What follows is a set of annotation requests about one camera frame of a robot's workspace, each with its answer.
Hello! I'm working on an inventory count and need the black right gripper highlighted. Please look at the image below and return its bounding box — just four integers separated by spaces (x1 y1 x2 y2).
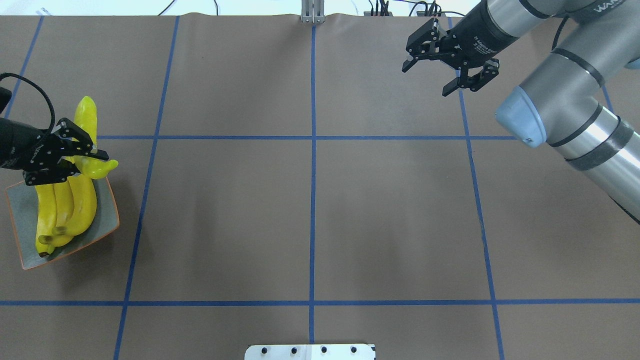
401 2 506 97

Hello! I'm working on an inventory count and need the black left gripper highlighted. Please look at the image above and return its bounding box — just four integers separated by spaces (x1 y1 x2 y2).
0 118 110 186

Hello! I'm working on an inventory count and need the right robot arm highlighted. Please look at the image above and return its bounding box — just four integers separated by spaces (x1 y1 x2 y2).
402 0 640 222

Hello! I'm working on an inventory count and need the grey square plate orange rim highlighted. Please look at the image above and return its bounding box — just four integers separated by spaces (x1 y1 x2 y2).
5 178 121 271

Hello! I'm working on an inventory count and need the aluminium frame post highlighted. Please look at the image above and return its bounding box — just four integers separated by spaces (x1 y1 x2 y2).
301 0 326 25

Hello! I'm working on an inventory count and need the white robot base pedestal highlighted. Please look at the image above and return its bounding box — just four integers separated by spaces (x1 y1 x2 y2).
243 343 377 360

